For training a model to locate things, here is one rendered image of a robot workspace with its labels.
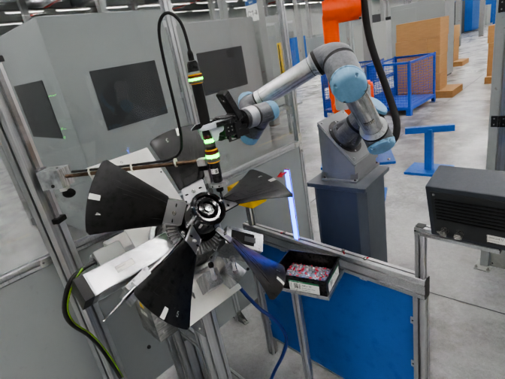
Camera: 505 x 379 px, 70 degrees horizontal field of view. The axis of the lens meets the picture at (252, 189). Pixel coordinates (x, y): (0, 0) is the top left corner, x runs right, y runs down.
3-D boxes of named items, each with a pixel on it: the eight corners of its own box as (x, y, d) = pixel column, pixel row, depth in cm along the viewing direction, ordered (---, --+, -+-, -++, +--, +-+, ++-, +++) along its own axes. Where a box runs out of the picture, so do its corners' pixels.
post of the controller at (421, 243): (414, 277, 123) (414, 226, 116) (418, 273, 125) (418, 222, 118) (423, 280, 121) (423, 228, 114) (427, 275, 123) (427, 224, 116)
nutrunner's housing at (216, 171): (213, 193, 124) (181, 52, 108) (216, 189, 127) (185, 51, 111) (224, 192, 123) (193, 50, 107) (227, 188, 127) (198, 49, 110)
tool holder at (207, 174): (201, 189, 122) (194, 162, 119) (207, 182, 129) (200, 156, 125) (225, 187, 120) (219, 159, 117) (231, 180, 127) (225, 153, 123)
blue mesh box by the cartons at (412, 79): (367, 116, 738) (364, 65, 703) (394, 102, 817) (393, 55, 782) (410, 116, 677) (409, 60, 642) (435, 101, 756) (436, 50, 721)
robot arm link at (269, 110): (274, 125, 140) (284, 109, 134) (255, 131, 134) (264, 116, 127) (262, 110, 142) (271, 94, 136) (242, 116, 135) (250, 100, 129)
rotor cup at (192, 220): (167, 224, 121) (177, 207, 111) (192, 197, 131) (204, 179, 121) (200, 252, 122) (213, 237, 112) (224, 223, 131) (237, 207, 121)
